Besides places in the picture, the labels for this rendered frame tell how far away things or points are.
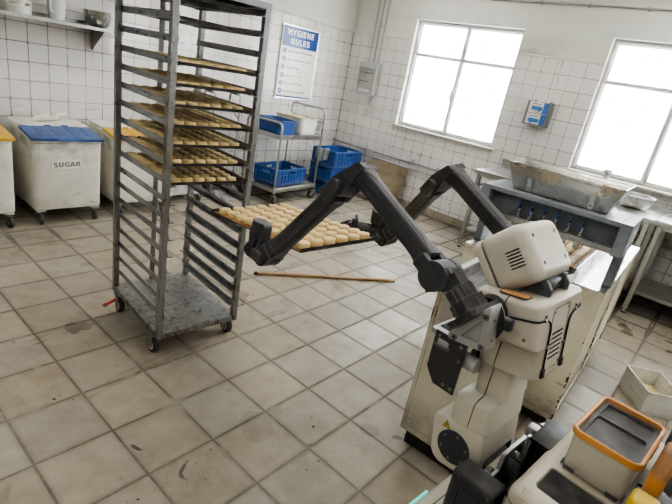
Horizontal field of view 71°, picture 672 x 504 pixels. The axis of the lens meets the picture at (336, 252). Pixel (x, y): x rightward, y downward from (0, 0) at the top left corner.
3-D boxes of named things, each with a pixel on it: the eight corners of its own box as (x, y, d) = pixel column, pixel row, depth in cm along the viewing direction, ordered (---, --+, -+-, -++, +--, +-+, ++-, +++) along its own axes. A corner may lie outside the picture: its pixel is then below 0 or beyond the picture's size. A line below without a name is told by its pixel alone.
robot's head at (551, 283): (567, 311, 124) (575, 275, 122) (547, 322, 116) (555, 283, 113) (540, 303, 129) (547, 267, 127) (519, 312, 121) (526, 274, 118)
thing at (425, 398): (456, 383, 282) (501, 244, 250) (512, 414, 263) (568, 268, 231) (394, 440, 228) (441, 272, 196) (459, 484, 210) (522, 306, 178)
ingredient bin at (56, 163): (36, 228, 380) (31, 131, 353) (10, 203, 417) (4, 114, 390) (105, 220, 419) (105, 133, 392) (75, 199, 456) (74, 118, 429)
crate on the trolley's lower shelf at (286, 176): (281, 175, 622) (283, 160, 615) (304, 183, 604) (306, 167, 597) (252, 178, 576) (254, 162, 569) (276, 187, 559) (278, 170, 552)
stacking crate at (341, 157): (338, 159, 683) (340, 145, 676) (360, 166, 661) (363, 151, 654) (310, 160, 637) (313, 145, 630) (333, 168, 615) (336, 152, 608)
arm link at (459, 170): (440, 156, 159) (459, 153, 165) (421, 185, 169) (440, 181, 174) (528, 258, 140) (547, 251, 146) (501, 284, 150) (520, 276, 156)
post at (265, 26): (236, 319, 281) (272, 3, 221) (231, 320, 279) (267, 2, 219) (233, 317, 283) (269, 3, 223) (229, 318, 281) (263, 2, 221)
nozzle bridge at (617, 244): (487, 233, 287) (504, 178, 274) (617, 279, 248) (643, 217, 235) (465, 241, 261) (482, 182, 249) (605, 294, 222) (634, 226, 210)
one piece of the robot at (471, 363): (510, 374, 146) (532, 313, 139) (462, 405, 128) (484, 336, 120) (467, 348, 157) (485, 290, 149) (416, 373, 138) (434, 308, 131)
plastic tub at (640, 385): (616, 384, 314) (626, 363, 308) (650, 391, 312) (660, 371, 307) (637, 413, 286) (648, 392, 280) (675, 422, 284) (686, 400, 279)
